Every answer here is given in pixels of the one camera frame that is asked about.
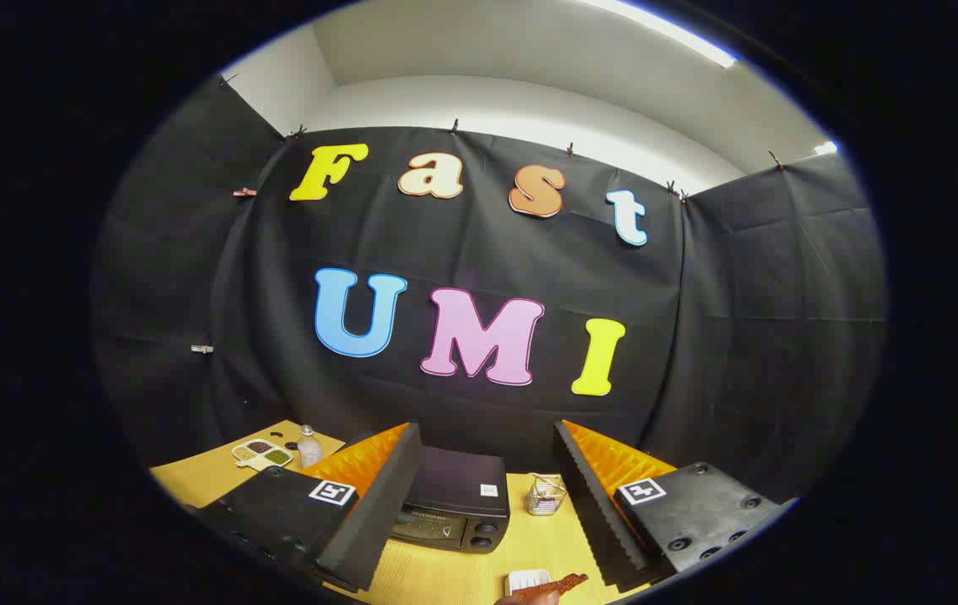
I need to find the white divided spice tray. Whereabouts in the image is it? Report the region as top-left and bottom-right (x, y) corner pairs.
(231, 438), (294, 471)

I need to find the brown meat strip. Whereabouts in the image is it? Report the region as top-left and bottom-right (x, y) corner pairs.
(513, 574), (589, 599)

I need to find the black backdrop cloth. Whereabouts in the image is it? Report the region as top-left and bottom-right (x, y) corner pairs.
(92, 74), (887, 505)

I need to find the black toaster oven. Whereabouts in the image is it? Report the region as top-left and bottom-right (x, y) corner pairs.
(391, 445), (511, 554)

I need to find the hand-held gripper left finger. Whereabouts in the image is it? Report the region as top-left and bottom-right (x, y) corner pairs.
(193, 423), (423, 592)

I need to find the clear plastic bottle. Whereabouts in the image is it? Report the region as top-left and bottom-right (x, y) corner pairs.
(297, 424), (324, 468)

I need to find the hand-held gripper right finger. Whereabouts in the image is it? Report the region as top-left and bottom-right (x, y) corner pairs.
(552, 420), (799, 589)

